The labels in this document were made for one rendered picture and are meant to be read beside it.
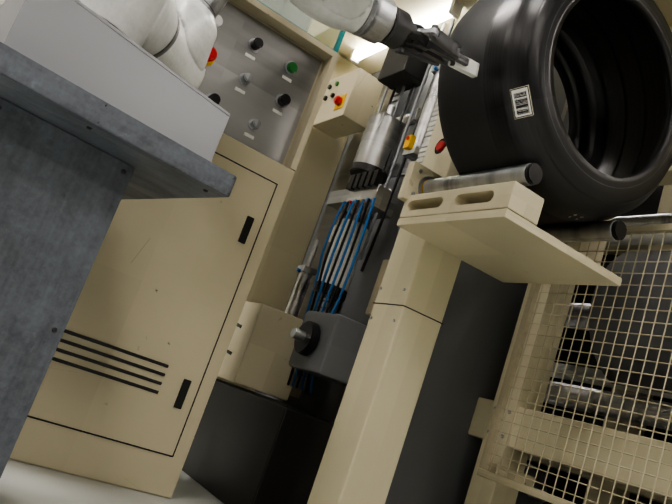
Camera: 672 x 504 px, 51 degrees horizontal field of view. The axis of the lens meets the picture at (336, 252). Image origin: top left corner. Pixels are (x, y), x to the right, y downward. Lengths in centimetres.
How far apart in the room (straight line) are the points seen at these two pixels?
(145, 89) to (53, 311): 39
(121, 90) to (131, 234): 62
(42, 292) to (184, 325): 63
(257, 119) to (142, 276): 52
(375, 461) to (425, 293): 42
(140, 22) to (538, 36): 77
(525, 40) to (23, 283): 103
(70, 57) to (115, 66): 7
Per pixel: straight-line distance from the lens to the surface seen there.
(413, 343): 172
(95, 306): 173
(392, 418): 171
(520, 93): 147
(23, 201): 121
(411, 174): 169
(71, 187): 124
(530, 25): 152
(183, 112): 123
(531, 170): 145
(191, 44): 154
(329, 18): 134
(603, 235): 165
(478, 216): 145
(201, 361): 181
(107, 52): 119
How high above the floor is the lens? 33
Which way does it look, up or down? 12 degrees up
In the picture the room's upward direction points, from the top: 20 degrees clockwise
